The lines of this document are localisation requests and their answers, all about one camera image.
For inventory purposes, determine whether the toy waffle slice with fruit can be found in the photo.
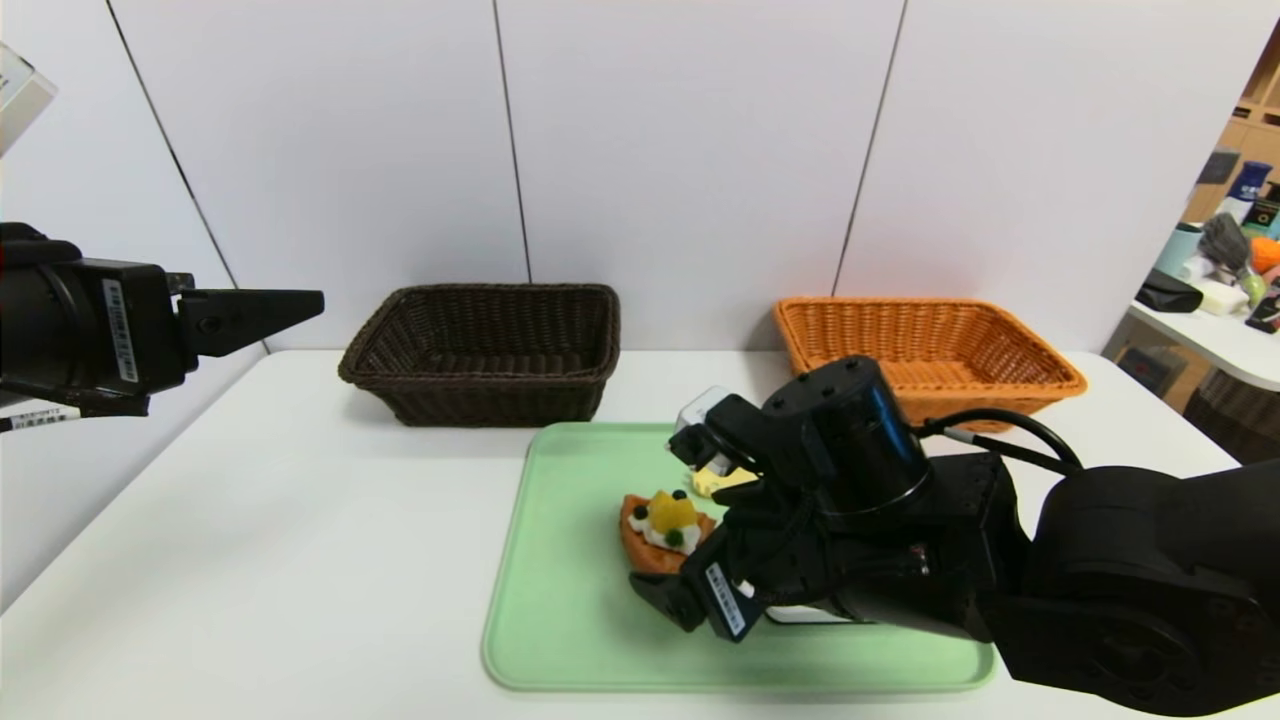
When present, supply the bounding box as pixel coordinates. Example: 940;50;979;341
620;488;717;576

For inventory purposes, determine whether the dark phone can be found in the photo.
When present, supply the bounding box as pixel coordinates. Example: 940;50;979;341
1246;278;1280;334

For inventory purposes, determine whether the dark brown wicker basket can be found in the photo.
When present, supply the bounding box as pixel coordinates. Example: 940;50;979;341
337;284;622;428

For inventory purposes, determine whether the blue bottle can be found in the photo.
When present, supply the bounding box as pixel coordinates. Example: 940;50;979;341
1230;161;1273;206

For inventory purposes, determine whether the wooden cabinet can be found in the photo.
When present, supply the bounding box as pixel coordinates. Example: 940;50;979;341
1102;318;1213;413

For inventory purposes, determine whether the pasta spoon with green handle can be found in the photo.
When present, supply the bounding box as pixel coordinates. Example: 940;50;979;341
692;465;759;498

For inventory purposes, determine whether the orange wicker basket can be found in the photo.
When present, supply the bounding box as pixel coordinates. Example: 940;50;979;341
772;296;1089;433

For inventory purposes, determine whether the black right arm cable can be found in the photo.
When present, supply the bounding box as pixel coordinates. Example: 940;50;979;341
915;408;1086;471

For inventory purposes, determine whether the wooden shelf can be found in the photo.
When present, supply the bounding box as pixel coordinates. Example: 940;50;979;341
1182;10;1280;226

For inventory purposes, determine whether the white side table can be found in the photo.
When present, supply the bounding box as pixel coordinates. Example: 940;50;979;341
1127;298;1280;393

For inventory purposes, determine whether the black pouch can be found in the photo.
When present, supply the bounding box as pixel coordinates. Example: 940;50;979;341
1135;268;1204;314

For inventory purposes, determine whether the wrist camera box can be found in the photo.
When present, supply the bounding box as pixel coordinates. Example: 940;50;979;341
0;45;58;156
668;386;771;476

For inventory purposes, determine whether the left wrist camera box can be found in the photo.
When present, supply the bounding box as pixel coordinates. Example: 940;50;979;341
0;45;58;156

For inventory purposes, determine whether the white block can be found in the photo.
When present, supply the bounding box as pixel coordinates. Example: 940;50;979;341
1193;280;1249;317

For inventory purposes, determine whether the white plastic box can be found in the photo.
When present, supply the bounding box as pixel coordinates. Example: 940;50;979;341
765;602;881;626

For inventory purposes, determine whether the teal cup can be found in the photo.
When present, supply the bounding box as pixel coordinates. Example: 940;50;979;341
1153;221;1204;279

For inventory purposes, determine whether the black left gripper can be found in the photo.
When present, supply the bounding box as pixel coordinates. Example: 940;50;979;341
0;254;325;418

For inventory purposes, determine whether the grey brush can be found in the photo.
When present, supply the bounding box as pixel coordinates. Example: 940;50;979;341
1199;212;1252;273

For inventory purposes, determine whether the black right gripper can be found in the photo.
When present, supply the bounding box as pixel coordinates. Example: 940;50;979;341
628;478;855;644

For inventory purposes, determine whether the black box with green print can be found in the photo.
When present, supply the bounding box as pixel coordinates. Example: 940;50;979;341
1243;183;1280;237

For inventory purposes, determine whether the light green plastic tray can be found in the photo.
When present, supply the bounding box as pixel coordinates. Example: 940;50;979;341
482;421;998;693

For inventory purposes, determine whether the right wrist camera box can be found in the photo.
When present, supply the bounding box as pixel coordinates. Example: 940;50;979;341
668;386;771;476

